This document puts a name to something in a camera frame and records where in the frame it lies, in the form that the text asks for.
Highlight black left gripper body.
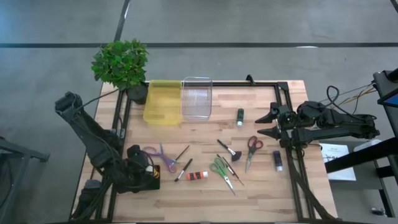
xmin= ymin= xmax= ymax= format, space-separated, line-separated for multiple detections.
xmin=124 ymin=144 xmax=156 ymax=188

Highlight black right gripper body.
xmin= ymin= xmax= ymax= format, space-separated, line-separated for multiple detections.
xmin=269 ymin=101 xmax=301 ymax=149

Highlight purple scissors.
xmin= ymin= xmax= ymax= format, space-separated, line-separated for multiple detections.
xmin=142 ymin=142 xmax=178 ymax=174

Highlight red and black scissors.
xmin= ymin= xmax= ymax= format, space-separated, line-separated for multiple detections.
xmin=244 ymin=135 xmax=264 ymax=174

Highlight black fan brush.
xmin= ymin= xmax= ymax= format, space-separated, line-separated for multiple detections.
xmin=216 ymin=139 xmax=243 ymax=163

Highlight thin black paintbrush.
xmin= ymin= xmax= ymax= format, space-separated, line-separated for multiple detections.
xmin=175 ymin=144 xmax=191 ymax=162

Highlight thick paintbrush white-tipped bristles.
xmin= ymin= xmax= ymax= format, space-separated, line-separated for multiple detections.
xmin=174 ymin=157 xmax=194 ymax=183

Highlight long thin paintbrush orange tip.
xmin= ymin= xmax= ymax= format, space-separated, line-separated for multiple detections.
xmin=221 ymin=156 xmax=245 ymax=187

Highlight black paintbrush silver ferrule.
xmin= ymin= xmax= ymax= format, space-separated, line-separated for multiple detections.
xmin=216 ymin=154 xmax=236 ymax=175

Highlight orange paint bottle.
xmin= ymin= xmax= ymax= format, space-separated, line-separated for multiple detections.
xmin=186 ymin=170 xmax=209 ymax=182

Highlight green scissors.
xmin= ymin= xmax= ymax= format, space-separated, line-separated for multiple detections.
xmin=209 ymin=156 xmax=236 ymax=196

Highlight yellow paint bottle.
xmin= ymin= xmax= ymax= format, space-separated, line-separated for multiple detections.
xmin=146 ymin=164 xmax=161 ymax=180

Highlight black basket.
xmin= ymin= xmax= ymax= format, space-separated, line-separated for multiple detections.
xmin=141 ymin=164 xmax=162 ymax=192

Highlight white paper sheet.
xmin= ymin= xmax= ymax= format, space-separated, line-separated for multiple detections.
xmin=320 ymin=142 xmax=358 ymax=182

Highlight yellow plastic bin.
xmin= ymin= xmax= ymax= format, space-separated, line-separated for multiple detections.
xmin=142 ymin=79 xmax=183 ymax=126

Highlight clear plastic bin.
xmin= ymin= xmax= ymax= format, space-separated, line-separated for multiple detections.
xmin=180 ymin=77 xmax=213 ymax=121

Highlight grey flat device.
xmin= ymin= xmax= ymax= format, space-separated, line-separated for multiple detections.
xmin=353 ymin=139 xmax=382 ymax=153

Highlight green potted plant black pot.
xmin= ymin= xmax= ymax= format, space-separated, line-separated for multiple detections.
xmin=91 ymin=39 xmax=150 ymax=106

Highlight grey side desk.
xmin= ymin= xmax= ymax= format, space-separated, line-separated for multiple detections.
xmin=320 ymin=139 xmax=398 ymax=224

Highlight computer monitor blue screen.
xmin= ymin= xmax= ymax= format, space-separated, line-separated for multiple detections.
xmin=372 ymin=68 xmax=398 ymax=110

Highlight grey metal stand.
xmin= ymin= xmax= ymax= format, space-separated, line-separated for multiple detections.
xmin=0 ymin=136 xmax=50 ymax=224

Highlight black cable loop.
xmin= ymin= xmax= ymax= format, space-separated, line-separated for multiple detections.
xmin=325 ymin=85 xmax=379 ymax=121

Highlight black aluminium table frame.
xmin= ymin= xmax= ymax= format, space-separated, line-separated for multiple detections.
xmin=105 ymin=80 xmax=338 ymax=223

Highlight black cable sleeve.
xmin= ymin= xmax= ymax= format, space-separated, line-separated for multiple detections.
xmin=287 ymin=146 xmax=337 ymax=222

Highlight thin black cable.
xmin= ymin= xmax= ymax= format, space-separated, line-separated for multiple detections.
xmin=74 ymin=88 xmax=121 ymax=110

